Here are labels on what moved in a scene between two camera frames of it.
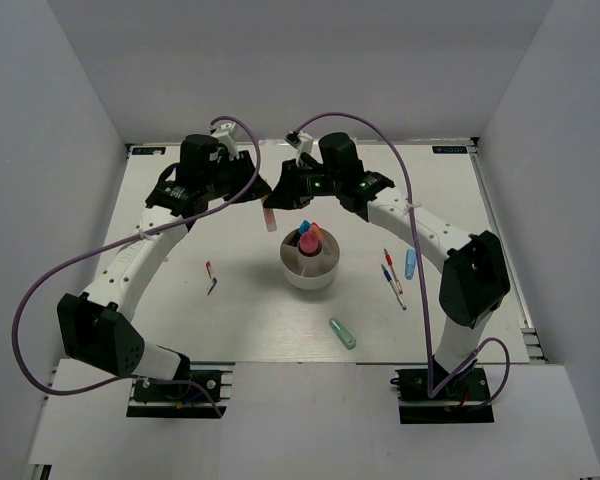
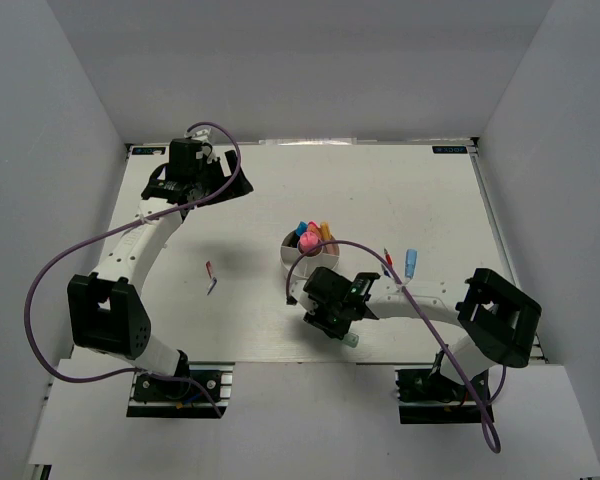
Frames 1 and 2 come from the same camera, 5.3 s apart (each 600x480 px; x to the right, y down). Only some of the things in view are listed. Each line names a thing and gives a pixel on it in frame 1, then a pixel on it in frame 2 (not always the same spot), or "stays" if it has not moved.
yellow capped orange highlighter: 270,219 -> 325,231
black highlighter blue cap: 304,227 stays
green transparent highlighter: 345,337 stays
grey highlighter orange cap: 316,230 stays
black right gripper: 288,194 -> 314,317
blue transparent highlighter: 410,263 stays
